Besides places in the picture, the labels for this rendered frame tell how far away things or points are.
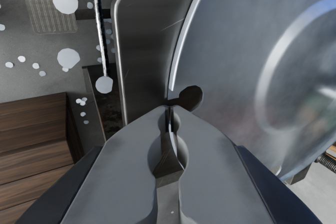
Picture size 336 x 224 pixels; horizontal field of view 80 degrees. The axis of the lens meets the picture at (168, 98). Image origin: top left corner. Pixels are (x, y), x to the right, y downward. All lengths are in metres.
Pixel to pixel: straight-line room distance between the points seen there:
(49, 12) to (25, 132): 0.37
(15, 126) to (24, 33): 0.33
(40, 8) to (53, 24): 0.05
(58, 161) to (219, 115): 0.60
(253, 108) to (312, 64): 0.06
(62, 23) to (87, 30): 0.19
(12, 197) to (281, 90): 0.76
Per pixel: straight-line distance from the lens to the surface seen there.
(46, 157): 0.70
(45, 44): 0.91
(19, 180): 0.76
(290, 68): 0.19
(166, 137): 0.15
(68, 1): 0.24
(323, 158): 0.40
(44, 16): 0.74
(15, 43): 0.93
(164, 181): 0.42
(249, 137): 0.21
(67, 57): 0.25
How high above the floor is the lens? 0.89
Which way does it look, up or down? 54 degrees down
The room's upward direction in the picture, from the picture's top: 137 degrees clockwise
